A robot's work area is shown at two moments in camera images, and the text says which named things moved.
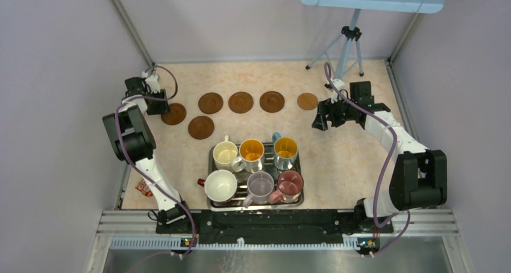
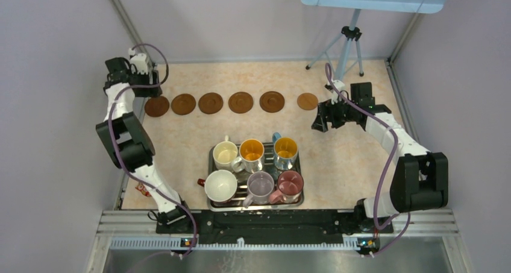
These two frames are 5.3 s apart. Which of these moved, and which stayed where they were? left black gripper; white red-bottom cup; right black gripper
Moved: left black gripper
Stayed: white red-bottom cup; right black gripper
